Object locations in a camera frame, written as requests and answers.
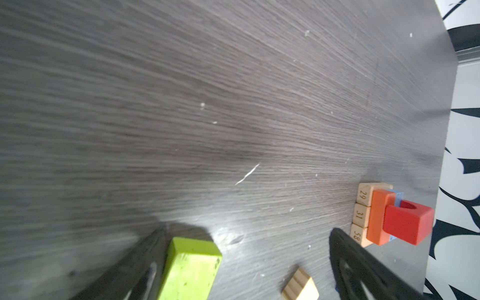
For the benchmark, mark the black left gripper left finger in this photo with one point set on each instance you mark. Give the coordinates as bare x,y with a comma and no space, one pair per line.
137,276

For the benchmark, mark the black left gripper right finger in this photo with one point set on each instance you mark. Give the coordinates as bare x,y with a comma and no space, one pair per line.
356,271

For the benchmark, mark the green wood block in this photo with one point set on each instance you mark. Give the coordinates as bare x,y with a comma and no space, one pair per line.
190,270

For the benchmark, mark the natural wood bar block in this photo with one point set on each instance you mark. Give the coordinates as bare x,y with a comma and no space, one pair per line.
361,215
365,191
359,234

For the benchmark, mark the red arch wood block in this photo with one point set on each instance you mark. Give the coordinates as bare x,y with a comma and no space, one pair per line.
410,222

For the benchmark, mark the orange rectangular wood block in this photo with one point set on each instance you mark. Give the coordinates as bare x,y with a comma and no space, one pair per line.
381,199

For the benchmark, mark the light blue rectangular block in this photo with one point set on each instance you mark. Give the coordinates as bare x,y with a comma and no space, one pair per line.
399,196

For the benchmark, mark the ribbed natural wood square block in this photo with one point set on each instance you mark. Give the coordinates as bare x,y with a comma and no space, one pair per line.
300,287

